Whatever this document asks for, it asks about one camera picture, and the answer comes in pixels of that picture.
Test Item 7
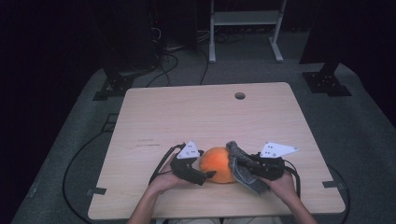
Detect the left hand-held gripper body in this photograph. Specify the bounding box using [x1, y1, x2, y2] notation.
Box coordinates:
[169, 140, 209, 187]

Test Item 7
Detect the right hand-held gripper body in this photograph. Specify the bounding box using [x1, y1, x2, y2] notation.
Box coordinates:
[248, 142, 299, 182]

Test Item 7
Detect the orange round ball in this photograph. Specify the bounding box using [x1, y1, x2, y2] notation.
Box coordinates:
[198, 147, 237, 185]

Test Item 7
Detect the person's right hand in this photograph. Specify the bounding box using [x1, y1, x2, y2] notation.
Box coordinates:
[261, 171, 297, 205]

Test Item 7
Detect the person's left hand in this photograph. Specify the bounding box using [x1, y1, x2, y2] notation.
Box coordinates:
[148, 154, 190, 194]

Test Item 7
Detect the grey tape strip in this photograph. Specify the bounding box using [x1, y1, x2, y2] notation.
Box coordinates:
[86, 186, 107, 197]
[321, 180, 346, 189]

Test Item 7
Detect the black stand with base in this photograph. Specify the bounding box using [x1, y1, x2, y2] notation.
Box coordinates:
[92, 46, 135, 102]
[300, 46, 353, 98]

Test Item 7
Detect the left hand-held gripper cable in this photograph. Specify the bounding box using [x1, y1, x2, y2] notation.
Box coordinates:
[148, 143, 187, 185]

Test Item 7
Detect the hand-held gripper cable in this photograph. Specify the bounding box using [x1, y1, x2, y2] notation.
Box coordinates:
[148, 143, 187, 185]
[283, 159, 303, 200]

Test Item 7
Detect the right hand-held gripper cable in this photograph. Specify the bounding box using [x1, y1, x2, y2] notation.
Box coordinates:
[283, 159, 303, 200]

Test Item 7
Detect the bundle of black floor cables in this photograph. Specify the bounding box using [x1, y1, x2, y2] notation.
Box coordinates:
[145, 26, 210, 89]

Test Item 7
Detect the black floor cable loop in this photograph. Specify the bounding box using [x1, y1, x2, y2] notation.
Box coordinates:
[62, 130, 110, 224]

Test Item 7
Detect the white metal stand frame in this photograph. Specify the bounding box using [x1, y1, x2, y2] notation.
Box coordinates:
[208, 0, 288, 64]

